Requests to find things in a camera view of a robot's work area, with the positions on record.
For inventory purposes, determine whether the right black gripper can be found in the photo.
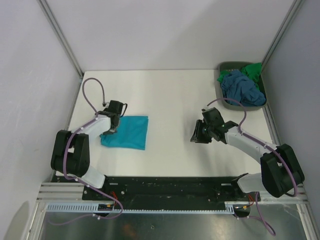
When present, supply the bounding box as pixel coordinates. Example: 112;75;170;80
190;119;214;144

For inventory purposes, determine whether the teal t-shirt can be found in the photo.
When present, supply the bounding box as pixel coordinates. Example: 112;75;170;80
100;115;149;151

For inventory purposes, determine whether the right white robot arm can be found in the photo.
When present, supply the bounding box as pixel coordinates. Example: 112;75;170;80
190;107;305;201

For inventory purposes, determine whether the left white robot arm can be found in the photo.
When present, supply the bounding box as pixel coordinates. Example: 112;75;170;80
50;100;128;200

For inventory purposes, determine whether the dark blue t-shirt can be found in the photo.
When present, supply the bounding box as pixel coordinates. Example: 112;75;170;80
220;70;266;107

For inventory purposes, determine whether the grey plastic bin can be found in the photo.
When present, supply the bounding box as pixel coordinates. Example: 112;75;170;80
216;61;267;111

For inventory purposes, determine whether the green t-shirt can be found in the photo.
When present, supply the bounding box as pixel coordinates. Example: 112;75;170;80
217;61;262;90

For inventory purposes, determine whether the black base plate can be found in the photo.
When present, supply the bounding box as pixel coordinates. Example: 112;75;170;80
82;176;257;211

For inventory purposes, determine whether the white slotted cable duct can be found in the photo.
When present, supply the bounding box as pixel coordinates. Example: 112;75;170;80
46;201;237;216

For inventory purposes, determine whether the aluminium frame rail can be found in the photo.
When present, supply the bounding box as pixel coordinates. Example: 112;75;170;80
36;182;84;203

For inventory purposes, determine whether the left aluminium corner post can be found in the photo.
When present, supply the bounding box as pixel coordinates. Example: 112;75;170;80
37;0;84;79

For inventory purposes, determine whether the aluminium corner post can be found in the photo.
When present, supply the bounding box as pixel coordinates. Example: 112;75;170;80
37;0;84;79
261;0;305;72

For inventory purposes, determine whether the right aluminium corner post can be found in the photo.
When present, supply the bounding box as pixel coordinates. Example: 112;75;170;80
261;0;305;72

